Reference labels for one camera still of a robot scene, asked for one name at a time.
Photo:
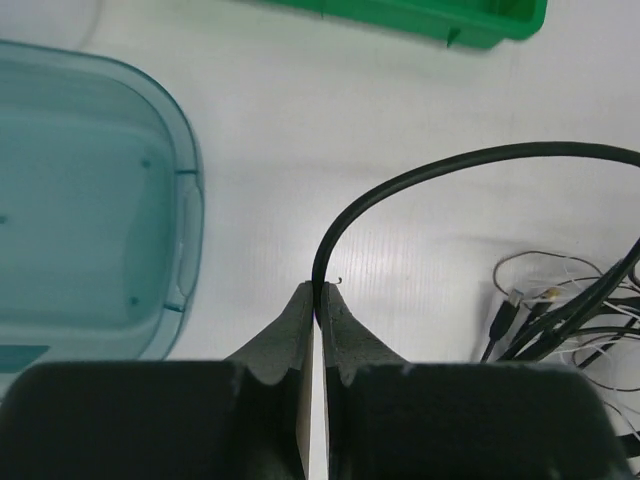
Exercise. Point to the green plastic tray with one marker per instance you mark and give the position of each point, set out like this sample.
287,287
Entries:
475,24

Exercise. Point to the teal translucent plastic bin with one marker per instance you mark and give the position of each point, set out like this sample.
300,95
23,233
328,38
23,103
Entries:
102,210

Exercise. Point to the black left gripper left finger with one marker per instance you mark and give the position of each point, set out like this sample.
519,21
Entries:
242,417

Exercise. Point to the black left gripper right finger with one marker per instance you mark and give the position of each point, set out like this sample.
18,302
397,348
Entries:
388,418

